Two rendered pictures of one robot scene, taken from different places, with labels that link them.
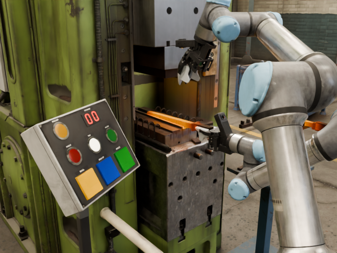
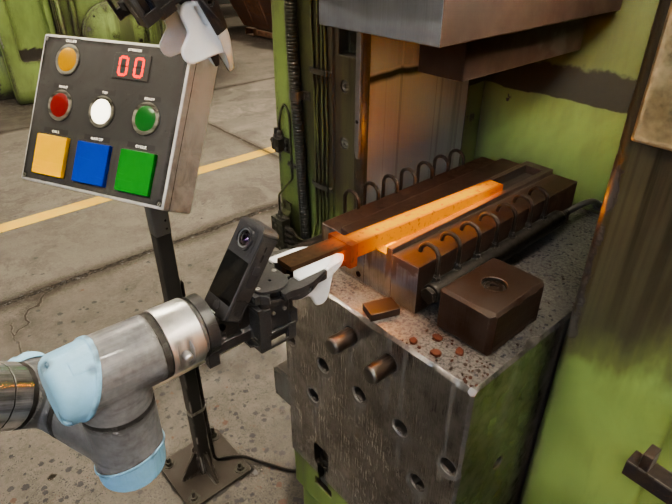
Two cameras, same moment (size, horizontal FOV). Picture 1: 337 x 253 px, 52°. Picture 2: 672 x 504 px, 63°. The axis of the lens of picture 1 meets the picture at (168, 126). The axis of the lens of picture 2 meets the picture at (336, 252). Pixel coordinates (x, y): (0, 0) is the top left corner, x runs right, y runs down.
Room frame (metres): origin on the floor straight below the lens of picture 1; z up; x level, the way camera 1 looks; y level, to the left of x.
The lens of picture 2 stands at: (1.45, -0.74, 1.39)
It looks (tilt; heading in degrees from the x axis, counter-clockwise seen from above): 31 degrees down; 89
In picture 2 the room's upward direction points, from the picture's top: straight up
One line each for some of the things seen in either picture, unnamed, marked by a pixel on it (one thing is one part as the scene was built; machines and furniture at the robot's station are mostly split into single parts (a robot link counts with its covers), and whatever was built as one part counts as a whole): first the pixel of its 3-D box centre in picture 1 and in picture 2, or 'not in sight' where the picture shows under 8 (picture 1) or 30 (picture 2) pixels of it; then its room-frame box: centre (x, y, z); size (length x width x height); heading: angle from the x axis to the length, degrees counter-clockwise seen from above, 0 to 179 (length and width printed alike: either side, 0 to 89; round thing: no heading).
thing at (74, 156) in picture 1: (74, 155); (59, 105); (0.96, 0.28, 1.09); 0.05 x 0.03 x 0.04; 130
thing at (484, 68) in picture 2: (151, 67); (508, 38); (1.71, 0.08, 1.24); 0.30 x 0.07 x 0.06; 40
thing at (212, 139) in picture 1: (222, 140); (241, 311); (1.35, -0.23, 0.99); 0.12 x 0.08 x 0.09; 40
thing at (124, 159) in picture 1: (123, 159); (136, 172); (1.12, 0.16, 1.01); 0.07 x 0.05 x 0.07; 155
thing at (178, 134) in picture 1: (153, 124); (454, 216); (1.67, 0.08, 0.96); 0.42 x 0.20 x 0.09; 40
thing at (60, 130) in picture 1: (60, 130); (67, 59); (0.98, 0.32, 1.16); 0.05 x 0.03 x 0.04; 130
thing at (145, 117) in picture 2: (111, 135); (145, 118); (1.14, 0.20, 1.09); 0.05 x 0.03 x 0.04; 130
